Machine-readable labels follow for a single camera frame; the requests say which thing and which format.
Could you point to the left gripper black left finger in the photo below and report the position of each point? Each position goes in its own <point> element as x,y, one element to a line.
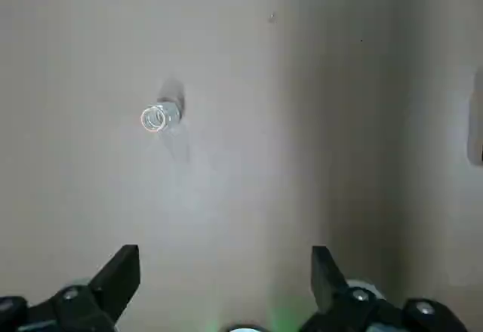
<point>83,305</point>

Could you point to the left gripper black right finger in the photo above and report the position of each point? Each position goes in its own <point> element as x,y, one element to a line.
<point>358,309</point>

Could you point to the clear glass bottle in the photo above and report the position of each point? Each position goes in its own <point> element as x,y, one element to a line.
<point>166,115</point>

